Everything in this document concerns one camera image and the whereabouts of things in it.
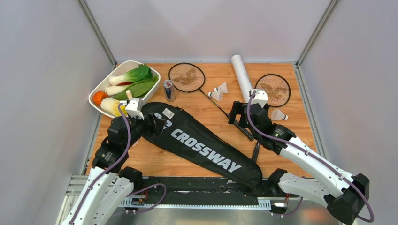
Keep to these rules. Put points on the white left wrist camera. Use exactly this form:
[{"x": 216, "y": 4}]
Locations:
[{"x": 133, "y": 107}]

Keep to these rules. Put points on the orange tangerine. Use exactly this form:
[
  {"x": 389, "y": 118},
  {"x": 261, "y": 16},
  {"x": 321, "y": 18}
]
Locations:
[{"x": 98, "y": 97}]

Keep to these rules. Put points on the red chili pepper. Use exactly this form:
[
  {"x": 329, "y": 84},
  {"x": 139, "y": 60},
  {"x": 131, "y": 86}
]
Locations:
[{"x": 125, "y": 83}]

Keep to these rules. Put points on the right black badminton racket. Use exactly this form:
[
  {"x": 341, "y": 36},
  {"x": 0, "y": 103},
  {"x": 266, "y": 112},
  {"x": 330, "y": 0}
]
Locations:
[{"x": 279, "y": 93}]

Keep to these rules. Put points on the green bok choy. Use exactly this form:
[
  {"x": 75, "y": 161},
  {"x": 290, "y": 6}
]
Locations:
[
  {"x": 138, "y": 89},
  {"x": 143, "y": 72}
]

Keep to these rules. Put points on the silver blue drink can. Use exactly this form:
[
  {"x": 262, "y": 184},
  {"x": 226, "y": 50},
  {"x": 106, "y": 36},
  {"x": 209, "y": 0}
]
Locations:
[{"x": 169, "y": 90}]

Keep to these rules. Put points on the black badminton racket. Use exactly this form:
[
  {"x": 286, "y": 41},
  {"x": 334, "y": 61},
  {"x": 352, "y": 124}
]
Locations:
[
  {"x": 279, "y": 93},
  {"x": 187, "y": 77}
]

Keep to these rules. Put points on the white shuttlecock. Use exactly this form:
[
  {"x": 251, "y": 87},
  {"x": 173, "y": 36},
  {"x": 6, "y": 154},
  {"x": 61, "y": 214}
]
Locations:
[
  {"x": 217, "y": 95},
  {"x": 222, "y": 88},
  {"x": 278, "y": 115}
]

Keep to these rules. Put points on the right aluminium frame post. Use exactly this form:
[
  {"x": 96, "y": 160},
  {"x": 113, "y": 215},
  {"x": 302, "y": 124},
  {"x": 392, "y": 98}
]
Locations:
[{"x": 319, "y": 27}]

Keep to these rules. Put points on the beige mushroom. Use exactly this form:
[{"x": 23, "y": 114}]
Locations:
[{"x": 129, "y": 94}]

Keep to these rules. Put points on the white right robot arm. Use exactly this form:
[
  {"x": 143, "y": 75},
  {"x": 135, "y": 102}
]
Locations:
[{"x": 343, "y": 194}]

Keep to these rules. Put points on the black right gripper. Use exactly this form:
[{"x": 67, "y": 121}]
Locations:
[{"x": 236, "y": 109}]

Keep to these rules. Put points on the left black badminton racket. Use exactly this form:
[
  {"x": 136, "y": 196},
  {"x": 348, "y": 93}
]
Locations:
[{"x": 187, "y": 77}]

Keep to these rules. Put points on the aluminium frame post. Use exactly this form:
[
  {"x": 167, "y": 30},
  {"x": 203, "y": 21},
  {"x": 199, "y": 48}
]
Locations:
[
  {"x": 97, "y": 32},
  {"x": 319, "y": 27}
]

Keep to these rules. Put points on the left aluminium frame post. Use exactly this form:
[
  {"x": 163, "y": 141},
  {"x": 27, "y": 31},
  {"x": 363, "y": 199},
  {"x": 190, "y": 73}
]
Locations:
[{"x": 97, "y": 32}]

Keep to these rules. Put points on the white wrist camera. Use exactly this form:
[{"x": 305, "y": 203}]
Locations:
[
  {"x": 258, "y": 96},
  {"x": 133, "y": 107}
]

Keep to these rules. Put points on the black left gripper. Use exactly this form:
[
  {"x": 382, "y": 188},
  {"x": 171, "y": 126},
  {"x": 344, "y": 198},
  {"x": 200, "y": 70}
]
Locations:
[{"x": 156, "y": 128}]

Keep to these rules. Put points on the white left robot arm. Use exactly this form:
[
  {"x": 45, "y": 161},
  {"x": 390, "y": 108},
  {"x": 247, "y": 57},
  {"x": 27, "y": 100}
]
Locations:
[{"x": 102, "y": 174}]

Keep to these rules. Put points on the black Crossway racket bag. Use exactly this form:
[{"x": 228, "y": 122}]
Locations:
[{"x": 186, "y": 137}]

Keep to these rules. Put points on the yellow napa cabbage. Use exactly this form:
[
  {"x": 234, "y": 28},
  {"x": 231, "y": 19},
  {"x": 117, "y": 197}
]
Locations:
[{"x": 110, "y": 106}]

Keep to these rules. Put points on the green bok choy lower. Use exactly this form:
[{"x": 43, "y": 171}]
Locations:
[{"x": 138, "y": 89}]

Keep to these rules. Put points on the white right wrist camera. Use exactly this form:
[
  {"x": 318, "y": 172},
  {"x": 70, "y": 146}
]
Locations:
[{"x": 258, "y": 96}]

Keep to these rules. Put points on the white shuttlecock tube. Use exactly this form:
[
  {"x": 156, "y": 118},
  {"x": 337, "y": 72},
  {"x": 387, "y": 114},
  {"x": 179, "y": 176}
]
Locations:
[{"x": 242, "y": 76}]

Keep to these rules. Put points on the green bok choy top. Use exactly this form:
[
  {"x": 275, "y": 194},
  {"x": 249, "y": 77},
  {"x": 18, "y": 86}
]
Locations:
[{"x": 143, "y": 72}]

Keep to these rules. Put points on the white oval vegetable basket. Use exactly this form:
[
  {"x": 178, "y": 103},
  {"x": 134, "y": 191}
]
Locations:
[{"x": 123, "y": 67}]

